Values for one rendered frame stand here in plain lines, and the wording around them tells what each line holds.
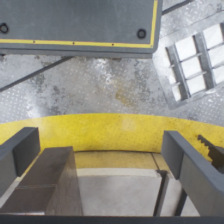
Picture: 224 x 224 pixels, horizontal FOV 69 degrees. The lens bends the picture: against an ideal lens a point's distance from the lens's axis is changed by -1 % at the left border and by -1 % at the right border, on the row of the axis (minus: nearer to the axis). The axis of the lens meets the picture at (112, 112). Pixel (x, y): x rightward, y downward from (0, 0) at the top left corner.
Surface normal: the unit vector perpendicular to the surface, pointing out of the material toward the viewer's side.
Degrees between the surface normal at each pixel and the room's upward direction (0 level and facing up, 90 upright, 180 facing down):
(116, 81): 0
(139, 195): 0
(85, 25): 0
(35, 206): 90
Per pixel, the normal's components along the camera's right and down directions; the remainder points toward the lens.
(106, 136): 0.02, 0.29
